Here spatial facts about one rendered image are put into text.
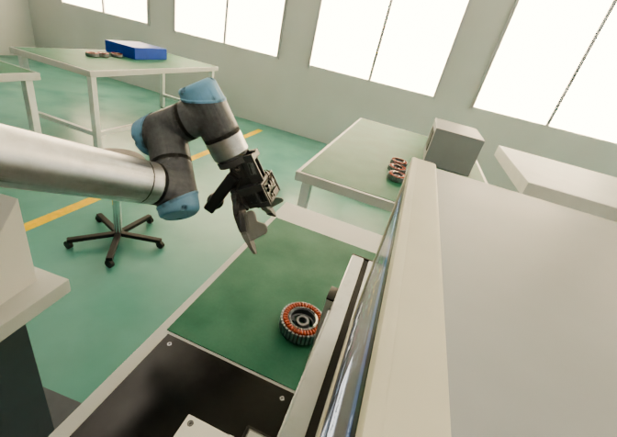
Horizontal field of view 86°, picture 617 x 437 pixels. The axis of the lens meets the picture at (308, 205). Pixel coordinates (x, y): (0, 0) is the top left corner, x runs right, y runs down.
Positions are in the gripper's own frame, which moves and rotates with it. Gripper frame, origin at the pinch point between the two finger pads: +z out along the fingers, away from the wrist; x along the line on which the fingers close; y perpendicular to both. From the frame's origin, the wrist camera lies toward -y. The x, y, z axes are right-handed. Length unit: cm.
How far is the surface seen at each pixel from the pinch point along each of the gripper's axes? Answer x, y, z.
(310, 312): -3.1, 3.8, 23.4
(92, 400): -35.5, -25.0, 5.4
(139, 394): -33.0, -17.5, 7.7
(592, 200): 14, 69, 16
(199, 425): -35.2, -6.0, 13.2
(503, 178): 371, 128, 211
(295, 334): -11.3, 2.4, 21.3
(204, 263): 82, -102, 61
